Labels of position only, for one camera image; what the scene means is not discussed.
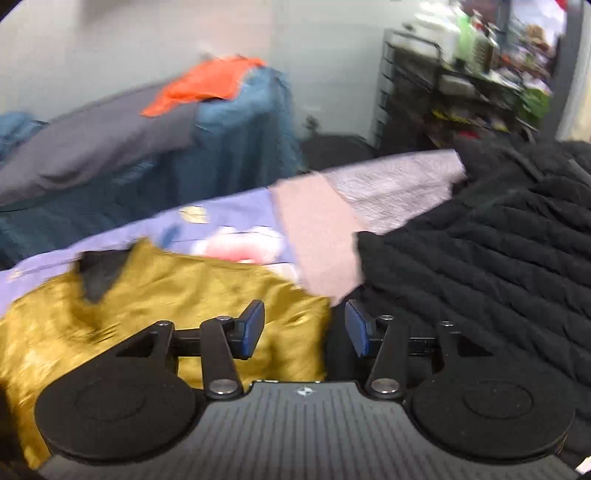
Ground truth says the black wire shelf rack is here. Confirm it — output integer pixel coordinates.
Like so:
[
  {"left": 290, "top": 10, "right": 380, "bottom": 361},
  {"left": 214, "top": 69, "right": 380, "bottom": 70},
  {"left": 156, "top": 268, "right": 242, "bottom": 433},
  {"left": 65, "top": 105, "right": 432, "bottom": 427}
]
[{"left": 372, "top": 29, "right": 551, "bottom": 155}]

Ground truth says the black quilted jacket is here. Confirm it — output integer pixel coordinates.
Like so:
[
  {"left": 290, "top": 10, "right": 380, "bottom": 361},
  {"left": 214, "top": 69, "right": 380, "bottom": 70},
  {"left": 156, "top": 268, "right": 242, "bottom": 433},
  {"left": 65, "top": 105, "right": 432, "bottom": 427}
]
[{"left": 324, "top": 138, "right": 591, "bottom": 467}]

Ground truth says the teal blue drape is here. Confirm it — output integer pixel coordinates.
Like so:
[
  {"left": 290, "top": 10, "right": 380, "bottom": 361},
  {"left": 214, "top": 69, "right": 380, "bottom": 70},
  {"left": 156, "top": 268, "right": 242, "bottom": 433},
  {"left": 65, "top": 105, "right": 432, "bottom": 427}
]
[{"left": 1, "top": 67, "right": 303, "bottom": 268}]

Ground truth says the orange cloth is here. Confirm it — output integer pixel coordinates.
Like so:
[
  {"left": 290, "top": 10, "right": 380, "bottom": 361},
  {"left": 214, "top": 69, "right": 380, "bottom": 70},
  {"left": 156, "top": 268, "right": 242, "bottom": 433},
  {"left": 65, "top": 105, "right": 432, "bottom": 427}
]
[{"left": 140, "top": 56, "right": 266, "bottom": 118}]

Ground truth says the grey cloth cover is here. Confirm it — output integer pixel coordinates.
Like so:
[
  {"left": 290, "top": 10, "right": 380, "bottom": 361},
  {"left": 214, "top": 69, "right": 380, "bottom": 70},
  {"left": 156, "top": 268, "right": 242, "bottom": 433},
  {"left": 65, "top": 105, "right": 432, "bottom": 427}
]
[{"left": 1, "top": 85, "right": 198, "bottom": 205}]

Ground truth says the pink blanket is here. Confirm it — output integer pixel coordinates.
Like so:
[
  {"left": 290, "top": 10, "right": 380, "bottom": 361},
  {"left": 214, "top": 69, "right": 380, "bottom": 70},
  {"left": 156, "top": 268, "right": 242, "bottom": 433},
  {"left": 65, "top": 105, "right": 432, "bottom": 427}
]
[{"left": 270, "top": 150, "right": 465, "bottom": 304}]

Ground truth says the gold satin garment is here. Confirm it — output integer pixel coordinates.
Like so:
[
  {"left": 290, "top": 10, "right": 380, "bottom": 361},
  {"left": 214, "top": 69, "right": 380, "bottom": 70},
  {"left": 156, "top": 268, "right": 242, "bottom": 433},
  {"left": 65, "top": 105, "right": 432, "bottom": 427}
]
[{"left": 1, "top": 239, "right": 331, "bottom": 468}]

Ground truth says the black round stool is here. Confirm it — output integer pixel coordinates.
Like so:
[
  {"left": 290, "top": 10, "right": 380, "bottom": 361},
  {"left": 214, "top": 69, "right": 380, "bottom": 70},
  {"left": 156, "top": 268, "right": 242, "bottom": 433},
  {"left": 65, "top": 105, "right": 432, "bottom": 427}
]
[{"left": 301, "top": 134, "right": 375, "bottom": 171}]

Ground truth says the purple floral bed sheet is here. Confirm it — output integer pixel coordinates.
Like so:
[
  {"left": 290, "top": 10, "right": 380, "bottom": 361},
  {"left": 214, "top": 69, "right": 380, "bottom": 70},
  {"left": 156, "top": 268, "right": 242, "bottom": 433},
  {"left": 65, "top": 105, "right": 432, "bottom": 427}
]
[{"left": 1, "top": 188, "right": 298, "bottom": 311}]

